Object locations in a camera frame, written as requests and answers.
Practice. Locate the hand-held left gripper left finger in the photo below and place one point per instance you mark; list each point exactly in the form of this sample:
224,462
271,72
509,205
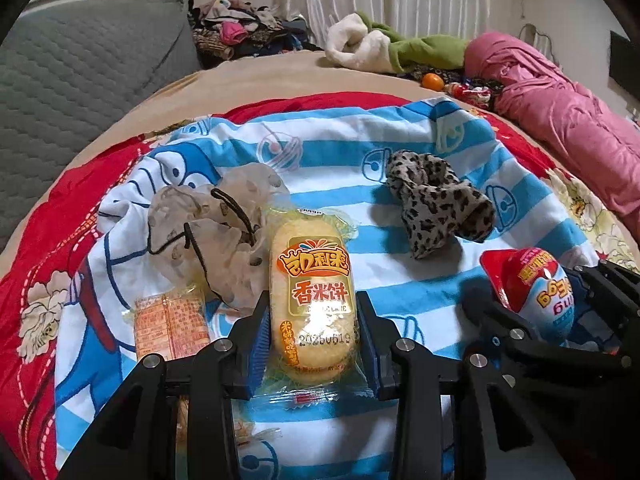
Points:
257,345

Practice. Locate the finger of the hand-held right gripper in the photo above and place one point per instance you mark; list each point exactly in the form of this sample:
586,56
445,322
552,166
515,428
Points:
605,280
482,310

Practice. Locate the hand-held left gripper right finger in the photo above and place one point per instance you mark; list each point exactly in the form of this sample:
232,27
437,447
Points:
367,355

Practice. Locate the red toy egg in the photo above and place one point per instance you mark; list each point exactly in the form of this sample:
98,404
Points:
535,285

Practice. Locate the yellow rice cracker packet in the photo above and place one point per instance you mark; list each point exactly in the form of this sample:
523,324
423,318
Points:
170,325
312,270

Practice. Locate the leopard print scrunchie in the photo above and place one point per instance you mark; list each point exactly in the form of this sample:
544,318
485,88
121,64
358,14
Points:
435,210

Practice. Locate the sheer beige scrunchie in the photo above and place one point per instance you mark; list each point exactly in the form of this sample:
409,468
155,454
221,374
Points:
235,190

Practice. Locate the pink quilt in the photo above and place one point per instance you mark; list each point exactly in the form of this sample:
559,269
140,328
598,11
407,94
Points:
550,100

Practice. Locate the blue striped cartoon cloth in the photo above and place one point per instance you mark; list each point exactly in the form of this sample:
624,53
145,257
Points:
330,170

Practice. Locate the black television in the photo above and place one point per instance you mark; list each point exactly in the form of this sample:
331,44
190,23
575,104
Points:
625,65

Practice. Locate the red white snack bag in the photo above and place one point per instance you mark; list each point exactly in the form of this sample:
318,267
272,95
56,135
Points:
467,92

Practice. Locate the orange fruit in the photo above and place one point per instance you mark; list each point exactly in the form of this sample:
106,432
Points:
432,82

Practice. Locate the red floral blanket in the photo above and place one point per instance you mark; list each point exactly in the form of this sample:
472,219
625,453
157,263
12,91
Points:
45,240

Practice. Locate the metal chair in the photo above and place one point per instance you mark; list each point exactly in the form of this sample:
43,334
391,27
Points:
542,40

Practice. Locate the green and white fleece garment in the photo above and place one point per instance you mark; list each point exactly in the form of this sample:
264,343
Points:
425,50

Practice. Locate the pile of clothes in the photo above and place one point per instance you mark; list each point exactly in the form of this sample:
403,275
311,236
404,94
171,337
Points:
235,30

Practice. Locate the grey quilted headboard cover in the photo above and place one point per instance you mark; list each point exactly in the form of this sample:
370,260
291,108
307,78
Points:
75,85

